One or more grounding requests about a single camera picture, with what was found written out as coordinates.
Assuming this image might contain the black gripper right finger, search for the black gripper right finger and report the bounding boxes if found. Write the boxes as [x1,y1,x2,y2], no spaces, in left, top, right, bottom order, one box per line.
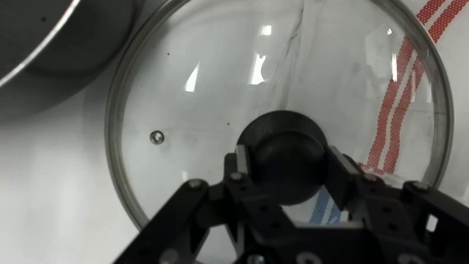
[326,147,469,235]

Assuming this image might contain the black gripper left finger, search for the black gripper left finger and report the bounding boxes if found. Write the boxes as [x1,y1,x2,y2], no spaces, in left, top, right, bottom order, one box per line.
[113,150,254,264]

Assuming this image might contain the glass pot lid black knob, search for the glass pot lid black knob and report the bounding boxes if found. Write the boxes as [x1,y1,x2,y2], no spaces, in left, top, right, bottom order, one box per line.
[106,0,450,228]

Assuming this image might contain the black cooking pot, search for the black cooking pot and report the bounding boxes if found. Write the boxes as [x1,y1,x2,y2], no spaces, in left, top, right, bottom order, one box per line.
[0,0,144,121]

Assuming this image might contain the white towel red blue stripes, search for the white towel red blue stripes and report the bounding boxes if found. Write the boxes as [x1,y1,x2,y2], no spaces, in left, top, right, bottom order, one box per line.
[292,0,469,226]

